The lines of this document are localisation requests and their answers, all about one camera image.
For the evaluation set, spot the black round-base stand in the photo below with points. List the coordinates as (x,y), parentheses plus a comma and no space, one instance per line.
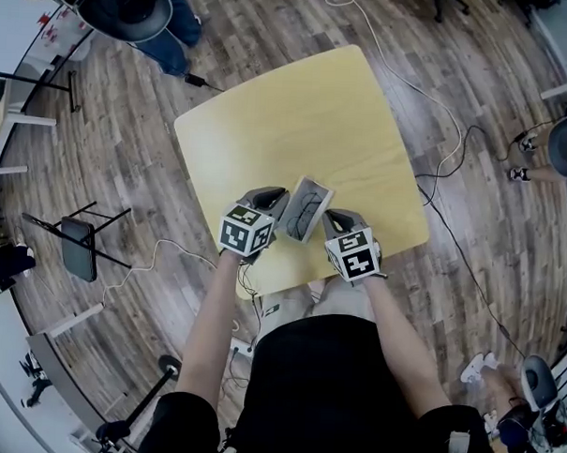
(169,363)

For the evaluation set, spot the white power strip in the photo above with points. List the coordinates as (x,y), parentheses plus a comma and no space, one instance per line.
(240,348)

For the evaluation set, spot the thin metal round eyeglasses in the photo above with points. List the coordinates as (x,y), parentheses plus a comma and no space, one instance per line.
(310,197)

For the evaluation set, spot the black folding chair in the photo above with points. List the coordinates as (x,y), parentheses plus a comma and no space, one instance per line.
(78,249)

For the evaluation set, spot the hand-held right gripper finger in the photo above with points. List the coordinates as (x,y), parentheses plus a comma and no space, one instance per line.
(356,221)
(328,227)

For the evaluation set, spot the black power adapter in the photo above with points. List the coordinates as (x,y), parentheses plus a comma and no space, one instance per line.
(193,80)

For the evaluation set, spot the small white box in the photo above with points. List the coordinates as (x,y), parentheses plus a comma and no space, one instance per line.
(330,195)

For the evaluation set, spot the wooden desk with white legs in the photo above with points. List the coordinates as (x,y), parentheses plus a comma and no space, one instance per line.
(30,119)

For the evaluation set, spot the person's right forearm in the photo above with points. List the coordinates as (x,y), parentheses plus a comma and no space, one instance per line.
(400,348)

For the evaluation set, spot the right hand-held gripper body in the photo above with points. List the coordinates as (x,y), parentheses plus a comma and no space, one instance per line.
(355,257)

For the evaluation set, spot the person's left forearm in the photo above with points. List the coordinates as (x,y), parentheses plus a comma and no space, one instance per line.
(209,325)

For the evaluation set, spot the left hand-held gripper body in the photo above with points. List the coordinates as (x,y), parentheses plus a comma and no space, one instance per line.
(243,231)

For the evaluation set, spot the person's black shirt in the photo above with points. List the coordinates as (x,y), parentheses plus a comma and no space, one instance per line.
(323,396)

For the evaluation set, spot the grey table with white leg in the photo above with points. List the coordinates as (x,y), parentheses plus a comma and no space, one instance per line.
(56,375)

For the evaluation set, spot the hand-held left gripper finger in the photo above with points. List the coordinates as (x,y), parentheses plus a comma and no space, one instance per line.
(277,209)
(261,192)

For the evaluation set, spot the person's beige shorts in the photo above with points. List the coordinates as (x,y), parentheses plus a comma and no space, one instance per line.
(289,305)

